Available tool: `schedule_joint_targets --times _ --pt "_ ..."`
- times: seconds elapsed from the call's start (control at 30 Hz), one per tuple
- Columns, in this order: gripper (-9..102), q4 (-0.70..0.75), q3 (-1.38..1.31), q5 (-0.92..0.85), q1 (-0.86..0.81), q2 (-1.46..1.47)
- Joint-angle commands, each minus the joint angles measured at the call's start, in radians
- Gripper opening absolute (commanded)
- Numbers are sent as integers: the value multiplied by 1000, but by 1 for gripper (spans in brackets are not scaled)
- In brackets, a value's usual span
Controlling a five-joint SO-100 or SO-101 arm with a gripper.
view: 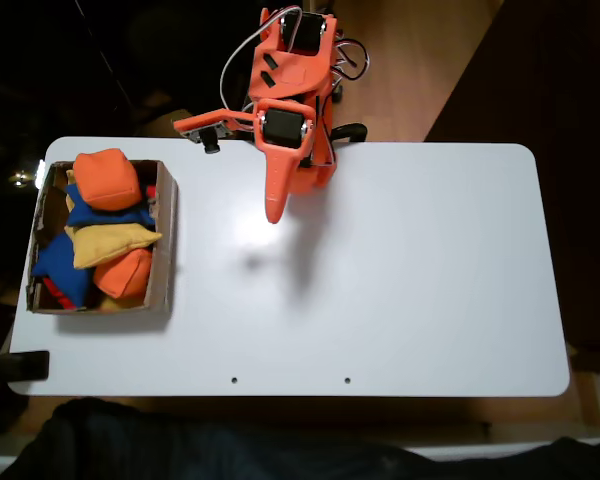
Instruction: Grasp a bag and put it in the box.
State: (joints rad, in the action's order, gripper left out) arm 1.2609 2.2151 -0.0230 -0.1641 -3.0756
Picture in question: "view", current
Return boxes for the orange bean bag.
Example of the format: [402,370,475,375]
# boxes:
[73,148,144,211]
[92,247,154,300]

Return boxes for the cardboard box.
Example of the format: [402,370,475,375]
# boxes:
[26,159,180,316]

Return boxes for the yellow bean bag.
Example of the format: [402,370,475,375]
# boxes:
[64,168,82,212]
[63,222,164,273]
[98,293,146,312]

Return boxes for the blue bean bag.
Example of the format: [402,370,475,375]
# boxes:
[31,232,94,309]
[63,182,156,231]

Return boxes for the black table clamp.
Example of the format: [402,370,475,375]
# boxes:
[332,121,369,146]

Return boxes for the shiny metal object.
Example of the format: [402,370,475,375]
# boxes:
[7,159,46,189]

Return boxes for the person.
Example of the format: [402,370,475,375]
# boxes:
[0,397,600,480]

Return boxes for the black clamp block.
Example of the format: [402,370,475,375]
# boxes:
[0,351,50,385]

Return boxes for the black white motor wires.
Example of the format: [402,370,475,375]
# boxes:
[329,38,371,82]

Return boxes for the camera cable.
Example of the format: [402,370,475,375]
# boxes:
[219,5,304,114]

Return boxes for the orange gripper camera mount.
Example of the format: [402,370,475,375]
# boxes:
[173,107,256,155]

